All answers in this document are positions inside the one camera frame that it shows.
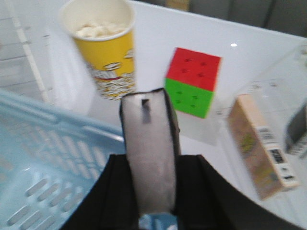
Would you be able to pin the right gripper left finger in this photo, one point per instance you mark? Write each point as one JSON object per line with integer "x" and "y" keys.
{"x": 111, "y": 204}

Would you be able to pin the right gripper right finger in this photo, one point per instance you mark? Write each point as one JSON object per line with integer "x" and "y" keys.
{"x": 207, "y": 201}

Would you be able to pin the light blue plastic basket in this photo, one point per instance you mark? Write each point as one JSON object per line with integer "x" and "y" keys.
{"x": 49, "y": 161}

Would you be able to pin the beige snack box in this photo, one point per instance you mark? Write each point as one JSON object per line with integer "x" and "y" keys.
{"x": 263, "y": 156}

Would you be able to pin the red green puzzle cube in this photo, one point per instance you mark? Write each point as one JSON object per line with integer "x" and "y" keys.
{"x": 191, "y": 81}

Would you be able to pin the clear acrylic display shelf left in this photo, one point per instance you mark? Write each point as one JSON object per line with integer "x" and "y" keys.
{"x": 38, "y": 59}

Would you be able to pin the yellow popcorn paper cup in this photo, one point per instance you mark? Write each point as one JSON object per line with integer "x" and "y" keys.
{"x": 102, "y": 31}

